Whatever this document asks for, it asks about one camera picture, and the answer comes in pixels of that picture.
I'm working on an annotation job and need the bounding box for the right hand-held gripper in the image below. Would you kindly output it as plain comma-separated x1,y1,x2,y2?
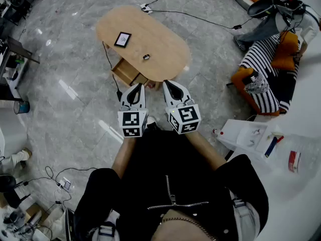
163,80,202,135

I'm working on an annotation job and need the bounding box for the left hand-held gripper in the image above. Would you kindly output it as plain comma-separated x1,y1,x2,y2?
117,83,149,138

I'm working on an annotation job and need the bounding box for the wooden drawer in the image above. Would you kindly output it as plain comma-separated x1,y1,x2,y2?
111,57,151,87

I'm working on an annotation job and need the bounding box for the black picture frame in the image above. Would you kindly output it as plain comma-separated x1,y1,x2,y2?
113,31,132,49

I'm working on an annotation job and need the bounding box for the person's right forearm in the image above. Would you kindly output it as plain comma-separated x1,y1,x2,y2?
187,131,228,172

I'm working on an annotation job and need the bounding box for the person's left forearm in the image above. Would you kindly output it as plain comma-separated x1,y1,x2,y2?
111,136,137,179

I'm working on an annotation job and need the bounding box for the wooden coffee table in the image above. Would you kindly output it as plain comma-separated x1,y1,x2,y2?
95,5,192,91

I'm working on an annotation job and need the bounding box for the small black-rimmed tray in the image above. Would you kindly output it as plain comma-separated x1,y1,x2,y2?
129,73,149,86

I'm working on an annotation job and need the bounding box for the person's white shoe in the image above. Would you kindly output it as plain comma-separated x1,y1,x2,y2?
146,114,159,127

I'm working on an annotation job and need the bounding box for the person's black jacket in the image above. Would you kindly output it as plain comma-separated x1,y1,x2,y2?
73,128,269,241

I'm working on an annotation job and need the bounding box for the white storage box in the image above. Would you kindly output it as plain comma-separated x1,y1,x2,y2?
216,118,284,160

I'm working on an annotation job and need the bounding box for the patterned knit cushion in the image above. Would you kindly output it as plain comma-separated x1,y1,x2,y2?
243,71,270,94

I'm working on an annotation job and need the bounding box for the black white striped blanket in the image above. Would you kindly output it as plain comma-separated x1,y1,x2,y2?
239,33,300,114

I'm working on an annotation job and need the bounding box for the blue pen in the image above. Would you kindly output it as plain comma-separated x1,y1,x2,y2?
264,136,278,159

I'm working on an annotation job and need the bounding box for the white floor power strip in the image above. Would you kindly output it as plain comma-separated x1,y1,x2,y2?
56,177,72,192

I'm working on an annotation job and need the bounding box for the dark trash bin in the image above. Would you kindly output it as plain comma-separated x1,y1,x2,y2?
13,100,31,115

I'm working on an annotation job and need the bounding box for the dark desk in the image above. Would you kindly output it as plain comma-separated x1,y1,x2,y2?
0,35,41,101

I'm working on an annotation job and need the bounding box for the red packet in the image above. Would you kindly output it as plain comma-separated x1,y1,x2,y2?
287,150,301,173

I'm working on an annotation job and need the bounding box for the clear plastic bag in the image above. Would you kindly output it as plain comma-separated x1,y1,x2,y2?
274,133,321,179

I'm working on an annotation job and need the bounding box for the black stool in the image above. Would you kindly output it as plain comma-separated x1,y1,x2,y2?
0,174,31,209

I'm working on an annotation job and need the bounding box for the black cable with adapter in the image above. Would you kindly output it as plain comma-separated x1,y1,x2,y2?
102,41,123,101

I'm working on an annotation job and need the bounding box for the thin black floor cable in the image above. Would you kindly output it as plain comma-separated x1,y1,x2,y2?
15,166,98,188

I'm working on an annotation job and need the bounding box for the long black floor cable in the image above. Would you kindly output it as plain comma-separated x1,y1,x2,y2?
149,9,254,30

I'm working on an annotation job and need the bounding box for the person's chain necklace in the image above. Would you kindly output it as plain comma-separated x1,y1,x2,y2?
160,216,218,241

